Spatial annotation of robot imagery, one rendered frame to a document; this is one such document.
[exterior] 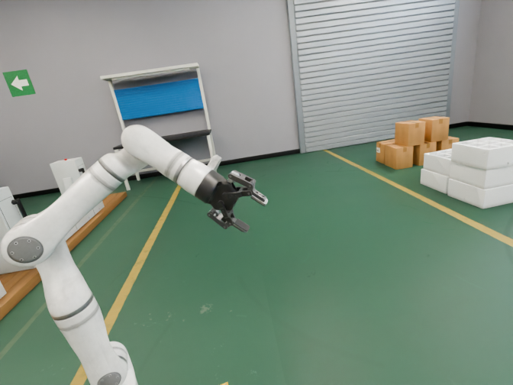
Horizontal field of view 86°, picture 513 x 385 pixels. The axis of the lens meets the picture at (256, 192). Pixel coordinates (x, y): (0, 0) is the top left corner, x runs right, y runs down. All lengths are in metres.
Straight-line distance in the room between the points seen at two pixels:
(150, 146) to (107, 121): 5.33
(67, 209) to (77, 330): 0.30
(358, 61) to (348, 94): 0.59
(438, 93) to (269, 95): 3.42
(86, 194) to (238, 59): 5.07
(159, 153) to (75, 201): 0.20
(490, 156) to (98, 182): 2.90
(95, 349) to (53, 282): 0.20
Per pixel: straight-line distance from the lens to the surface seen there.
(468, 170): 3.23
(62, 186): 4.28
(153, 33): 5.77
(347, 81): 5.94
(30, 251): 0.74
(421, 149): 4.44
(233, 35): 5.66
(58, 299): 0.82
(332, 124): 5.86
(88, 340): 0.87
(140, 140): 0.65
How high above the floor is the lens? 1.23
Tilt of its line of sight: 19 degrees down
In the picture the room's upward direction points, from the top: 8 degrees counter-clockwise
